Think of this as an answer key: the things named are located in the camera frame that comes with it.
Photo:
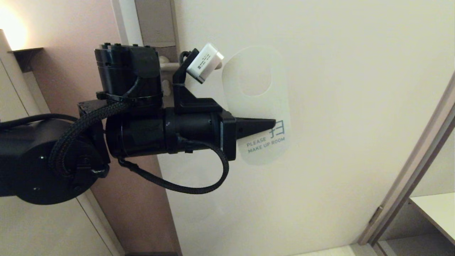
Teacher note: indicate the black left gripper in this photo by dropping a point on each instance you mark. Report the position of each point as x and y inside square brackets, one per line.
[199, 131]

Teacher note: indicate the white door hanger sign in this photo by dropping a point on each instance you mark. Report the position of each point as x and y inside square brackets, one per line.
[256, 106]

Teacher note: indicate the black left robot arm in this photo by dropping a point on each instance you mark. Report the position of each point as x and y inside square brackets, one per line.
[32, 163]

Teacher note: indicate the cream white door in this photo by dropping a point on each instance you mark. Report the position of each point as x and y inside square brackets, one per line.
[337, 160]

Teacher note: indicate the pale beige peanut-shaped object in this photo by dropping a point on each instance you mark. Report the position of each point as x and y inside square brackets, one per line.
[166, 87]

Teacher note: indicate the bronze door lock plate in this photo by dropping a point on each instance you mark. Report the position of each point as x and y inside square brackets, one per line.
[156, 21]

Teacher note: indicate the white closet shelf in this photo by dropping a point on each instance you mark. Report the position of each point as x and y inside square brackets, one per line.
[439, 213]

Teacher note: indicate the cream wardrobe panel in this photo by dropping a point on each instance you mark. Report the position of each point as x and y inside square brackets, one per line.
[32, 227]

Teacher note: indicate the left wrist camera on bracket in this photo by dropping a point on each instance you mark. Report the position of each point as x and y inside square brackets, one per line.
[204, 64]

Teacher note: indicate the taupe frame hinge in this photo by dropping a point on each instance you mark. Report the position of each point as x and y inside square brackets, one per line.
[375, 215]

